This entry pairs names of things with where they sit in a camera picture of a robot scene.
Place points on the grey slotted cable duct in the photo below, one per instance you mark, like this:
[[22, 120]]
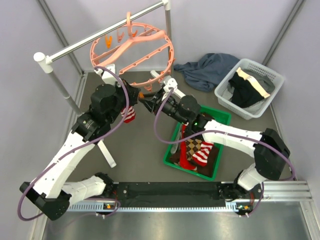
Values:
[[101, 207]]

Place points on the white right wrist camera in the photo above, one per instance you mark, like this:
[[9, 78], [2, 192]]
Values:
[[169, 83]]

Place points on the pink round clip hanger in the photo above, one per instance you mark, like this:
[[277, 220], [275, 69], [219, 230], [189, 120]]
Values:
[[134, 46]]

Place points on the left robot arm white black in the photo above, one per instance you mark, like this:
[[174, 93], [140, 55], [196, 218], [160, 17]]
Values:
[[50, 192]]

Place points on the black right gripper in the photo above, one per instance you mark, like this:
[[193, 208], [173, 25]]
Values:
[[154, 104]]

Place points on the blue grey cloth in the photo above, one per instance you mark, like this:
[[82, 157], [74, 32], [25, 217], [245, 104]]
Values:
[[207, 73]]

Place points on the red white striped sock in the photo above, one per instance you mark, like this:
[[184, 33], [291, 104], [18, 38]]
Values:
[[130, 116], [201, 156]]

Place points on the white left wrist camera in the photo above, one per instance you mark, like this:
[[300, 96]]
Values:
[[107, 77]]

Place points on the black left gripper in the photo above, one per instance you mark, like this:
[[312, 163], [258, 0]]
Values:
[[132, 92]]

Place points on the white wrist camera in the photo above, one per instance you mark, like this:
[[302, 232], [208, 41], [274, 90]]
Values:
[[169, 83], [107, 77]]

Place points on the green plastic crate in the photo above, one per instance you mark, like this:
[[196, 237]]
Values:
[[218, 115]]

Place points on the white plastic laundry basket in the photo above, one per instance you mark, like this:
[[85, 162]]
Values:
[[223, 95]]

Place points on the brown argyle sock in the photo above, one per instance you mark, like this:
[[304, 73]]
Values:
[[192, 146]]

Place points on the white and silver drying rack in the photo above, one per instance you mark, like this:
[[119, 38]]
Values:
[[45, 61]]

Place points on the black cream garment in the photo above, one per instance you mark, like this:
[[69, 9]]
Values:
[[242, 92]]

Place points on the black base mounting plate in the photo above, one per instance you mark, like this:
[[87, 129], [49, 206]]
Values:
[[169, 194]]

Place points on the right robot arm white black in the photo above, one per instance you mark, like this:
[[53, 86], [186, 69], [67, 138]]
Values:
[[267, 148]]

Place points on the grey garment in basket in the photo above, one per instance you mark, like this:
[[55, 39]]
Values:
[[260, 81]]

